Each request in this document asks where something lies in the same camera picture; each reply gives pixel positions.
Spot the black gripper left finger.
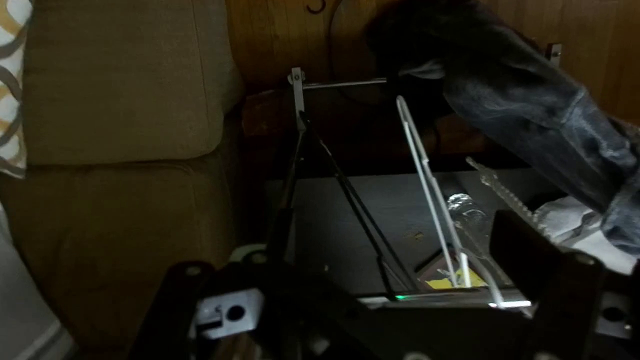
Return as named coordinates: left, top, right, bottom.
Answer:
left=130, top=258, right=218, bottom=360

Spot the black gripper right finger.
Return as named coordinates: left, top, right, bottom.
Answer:
left=491, top=210, right=606, bottom=360

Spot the dark grey robe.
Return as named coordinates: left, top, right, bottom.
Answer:
left=367, top=0, right=640, bottom=258

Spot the chrome horizontal rack rod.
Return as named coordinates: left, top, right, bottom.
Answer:
left=357, top=290, right=536, bottom=313

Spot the clear plastic clip hanger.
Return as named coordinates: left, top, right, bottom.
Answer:
left=464, top=156, right=538, bottom=226

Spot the tan sofa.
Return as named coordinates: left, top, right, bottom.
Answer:
left=0, top=0, right=247, bottom=358

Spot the thin chrome rack pole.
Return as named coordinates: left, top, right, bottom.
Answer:
left=267, top=67, right=313, bottom=269

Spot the black desk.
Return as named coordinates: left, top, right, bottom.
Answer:
left=263, top=169, right=563, bottom=299

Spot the chrome rack base bar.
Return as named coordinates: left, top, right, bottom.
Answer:
left=287, top=67, right=390, bottom=94

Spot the white patterned pillow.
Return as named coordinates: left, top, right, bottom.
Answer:
left=0, top=0, right=34, bottom=181

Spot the black wire hanger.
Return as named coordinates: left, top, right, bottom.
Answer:
left=301, top=112, right=423, bottom=294

